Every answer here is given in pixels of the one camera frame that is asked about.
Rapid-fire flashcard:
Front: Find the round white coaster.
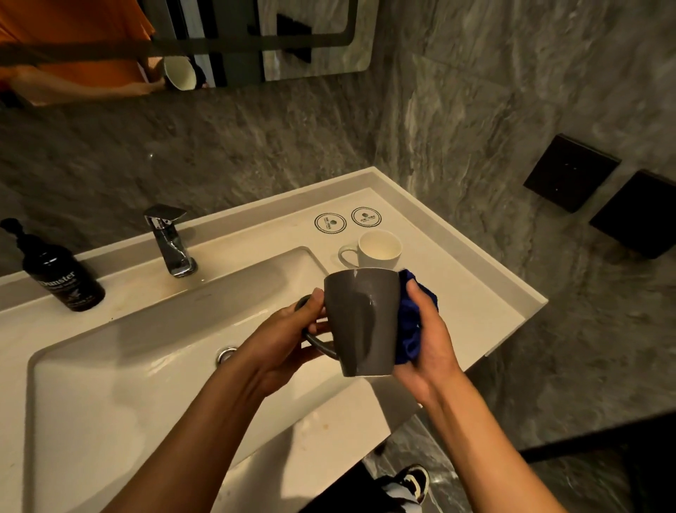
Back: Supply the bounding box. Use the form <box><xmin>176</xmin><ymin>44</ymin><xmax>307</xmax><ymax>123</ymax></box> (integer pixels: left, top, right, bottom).
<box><xmin>314</xmin><ymin>212</ymin><xmax>348</xmax><ymax>235</ymax></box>
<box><xmin>351</xmin><ymin>206</ymin><xmax>383</xmax><ymax>228</ymax></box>

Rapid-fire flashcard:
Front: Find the person's left hand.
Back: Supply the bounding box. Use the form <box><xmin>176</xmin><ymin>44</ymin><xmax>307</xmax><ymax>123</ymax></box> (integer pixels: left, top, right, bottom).
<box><xmin>231</xmin><ymin>288</ymin><xmax>331</xmax><ymax>398</ymax></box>

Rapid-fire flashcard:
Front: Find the black wall switch plate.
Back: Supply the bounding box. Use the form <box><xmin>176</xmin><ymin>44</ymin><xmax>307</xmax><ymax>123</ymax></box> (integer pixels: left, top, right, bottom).
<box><xmin>523</xmin><ymin>133</ymin><xmax>622</xmax><ymax>214</ymax></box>
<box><xmin>589</xmin><ymin>168</ymin><xmax>676</xmax><ymax>260</ymax></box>

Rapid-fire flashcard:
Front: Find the black and white shoe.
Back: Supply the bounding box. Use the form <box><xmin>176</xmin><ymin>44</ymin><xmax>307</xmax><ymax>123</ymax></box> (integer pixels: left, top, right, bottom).
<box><xmin>392</xmin><ymin>464</ymin><xmax>431</xmax><ymax>506</ymax></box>

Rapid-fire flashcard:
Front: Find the grey ceramic mug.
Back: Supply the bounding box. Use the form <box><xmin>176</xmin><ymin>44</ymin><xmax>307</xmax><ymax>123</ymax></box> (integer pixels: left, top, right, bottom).
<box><xmin>295</xmin><ymin>267</ymin><xmax>402</xmax><ymax>378</ymax></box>

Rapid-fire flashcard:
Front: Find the person's trouser leg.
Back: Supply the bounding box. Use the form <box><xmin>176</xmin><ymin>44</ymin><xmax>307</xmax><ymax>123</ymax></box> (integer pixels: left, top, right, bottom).
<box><xmin>299</xmin><ymin>460</ymin><xmax>424</xmax><ymax>513</ymax></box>

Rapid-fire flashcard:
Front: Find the wall mirror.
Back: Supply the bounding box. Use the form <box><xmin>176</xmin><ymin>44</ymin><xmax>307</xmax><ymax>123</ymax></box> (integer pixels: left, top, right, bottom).
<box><xmin>0</xmin><ymin>0</ymin><xmax>380</xmax><ymax>108</ymax></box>

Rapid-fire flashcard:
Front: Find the person's right hand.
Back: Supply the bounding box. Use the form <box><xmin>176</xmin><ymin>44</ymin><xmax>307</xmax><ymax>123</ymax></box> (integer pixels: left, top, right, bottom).
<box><xmin>393</xmin><ymin>279</ymin><xmax>464</xmax><ymax>408</ymax></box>

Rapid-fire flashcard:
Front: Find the person's left forearm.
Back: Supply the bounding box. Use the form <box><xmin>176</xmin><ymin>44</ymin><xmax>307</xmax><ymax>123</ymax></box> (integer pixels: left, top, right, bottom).
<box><xmin>102</xmin><ymin>359</ymin><xmax>268</xmax><ymax>513</ymax></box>

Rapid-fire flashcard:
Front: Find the white ceramic cup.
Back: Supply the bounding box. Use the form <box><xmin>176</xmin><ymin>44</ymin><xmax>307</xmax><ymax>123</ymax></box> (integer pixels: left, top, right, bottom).
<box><xmin>338</xmin><ymin>229</ymin><xmax>403</xmax><ymax>271</ymax></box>

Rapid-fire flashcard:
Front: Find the white washbasin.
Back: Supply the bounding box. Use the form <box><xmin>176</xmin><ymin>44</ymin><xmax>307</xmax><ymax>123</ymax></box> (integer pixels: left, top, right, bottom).
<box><xmin>0</xmin><ymin>166</ymin><xmax>549</xmax><ymax>513</ymax></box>

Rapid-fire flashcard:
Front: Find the person's right forearm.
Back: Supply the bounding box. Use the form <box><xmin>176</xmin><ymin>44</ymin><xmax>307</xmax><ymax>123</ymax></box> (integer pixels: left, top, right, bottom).
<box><xmin>422</xmin><ymin>370</ymin><xmax>567</xmax><ymax>513</ymax></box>

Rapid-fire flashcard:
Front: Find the chrome sink faucet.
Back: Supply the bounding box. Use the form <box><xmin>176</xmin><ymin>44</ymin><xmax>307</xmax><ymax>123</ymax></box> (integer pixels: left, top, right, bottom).
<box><xmin>143</xmin><ymin>204</ymin><xmax>199</xmax><ymax>279</ymax></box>

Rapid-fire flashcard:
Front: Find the blue cleaning cloth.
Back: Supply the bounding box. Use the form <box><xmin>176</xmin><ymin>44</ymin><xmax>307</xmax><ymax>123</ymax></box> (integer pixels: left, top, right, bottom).
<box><xmin>394</xmin><ymin>269</ymin><xmax>439</xmax><ymax>365</ymax></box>

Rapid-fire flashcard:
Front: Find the black soap pump bottle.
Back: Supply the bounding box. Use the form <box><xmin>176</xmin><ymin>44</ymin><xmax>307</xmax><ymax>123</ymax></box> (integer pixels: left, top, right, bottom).
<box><xmin>0</xmin><ymin>217</ymin><xmax>106</xmax><ymax>313</ymax></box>

